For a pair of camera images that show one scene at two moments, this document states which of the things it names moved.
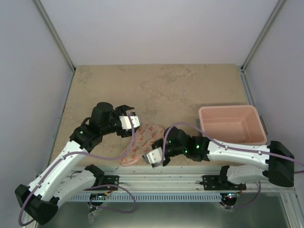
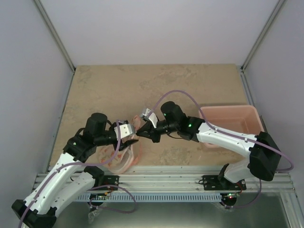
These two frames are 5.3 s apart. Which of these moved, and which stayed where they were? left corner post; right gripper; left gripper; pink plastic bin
Moved: right gripper; left gripper
Stayed: pink plastic bin; left corner post
